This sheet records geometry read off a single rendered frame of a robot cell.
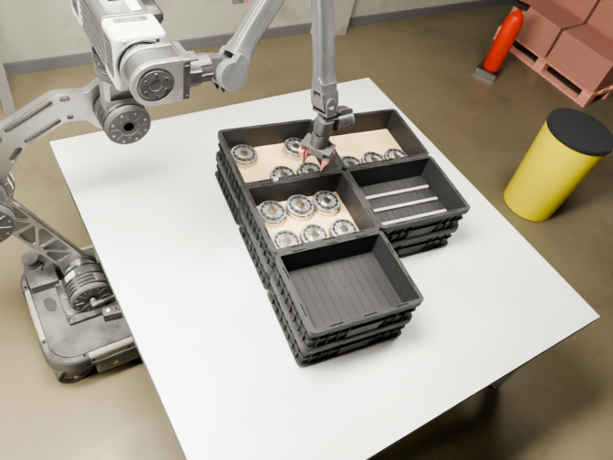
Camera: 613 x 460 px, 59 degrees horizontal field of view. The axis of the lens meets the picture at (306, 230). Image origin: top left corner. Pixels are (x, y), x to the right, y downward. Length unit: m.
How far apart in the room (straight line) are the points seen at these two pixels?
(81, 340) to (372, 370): 1.15
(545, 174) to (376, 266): 1.79
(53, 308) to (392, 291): 1.37
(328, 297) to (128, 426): 1.06
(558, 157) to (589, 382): 1.23
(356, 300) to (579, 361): 1.69
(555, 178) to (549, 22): 2.04
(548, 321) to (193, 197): 1.43
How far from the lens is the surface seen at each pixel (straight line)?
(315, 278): 1.79
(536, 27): 5.28
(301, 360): 1.74
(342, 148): 2.27
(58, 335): 2.36
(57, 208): 3.08
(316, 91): 1.67
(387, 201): 2.12
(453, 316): 2.05
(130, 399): 2.46
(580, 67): 5.11
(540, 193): 3.55
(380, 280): 1.86
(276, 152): 2.17
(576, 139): 3.40
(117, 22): 1.45
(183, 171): 2.23
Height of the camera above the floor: 2.26
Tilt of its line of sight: 48 degrees down
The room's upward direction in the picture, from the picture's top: 17 degrees clockwise
